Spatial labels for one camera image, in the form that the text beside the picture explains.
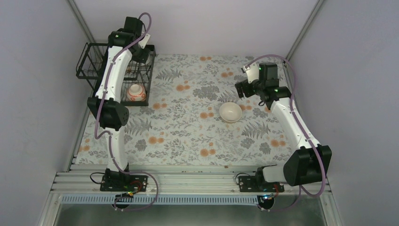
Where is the black wire dish rack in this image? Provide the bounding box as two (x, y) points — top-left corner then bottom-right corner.
(76, 42), (156, 106)

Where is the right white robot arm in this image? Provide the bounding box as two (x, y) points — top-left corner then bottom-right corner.
(235, 63), (332, 192)

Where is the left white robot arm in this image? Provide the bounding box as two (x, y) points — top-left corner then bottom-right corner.
(87, 12), (151, 191)

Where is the red patterned white bowl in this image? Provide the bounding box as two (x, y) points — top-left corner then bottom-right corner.
(127, 84), (146, 102)

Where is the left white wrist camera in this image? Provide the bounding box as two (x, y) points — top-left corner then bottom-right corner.
(138, 34), (151, 49)

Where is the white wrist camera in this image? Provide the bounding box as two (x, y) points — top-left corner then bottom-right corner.
(138, 34), (151, 49)
(242, 63), (259, 83)

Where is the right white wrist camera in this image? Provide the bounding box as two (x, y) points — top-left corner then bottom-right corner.
(242, 63), (259, 83)

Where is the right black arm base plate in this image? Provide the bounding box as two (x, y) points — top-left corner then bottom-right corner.
(238, 175), (285, 193)

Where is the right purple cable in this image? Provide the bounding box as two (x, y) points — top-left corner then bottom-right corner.
(246, 54), (327, 213)

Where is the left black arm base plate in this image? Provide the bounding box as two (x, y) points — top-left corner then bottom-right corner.
(100, 169), (148, 193)

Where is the aluminium rail frame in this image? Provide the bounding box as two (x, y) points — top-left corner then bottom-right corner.
(37, 103), (343, 226)

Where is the grey slotted cable duct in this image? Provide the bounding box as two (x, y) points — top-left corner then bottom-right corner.
(60, 194), (258, 205)

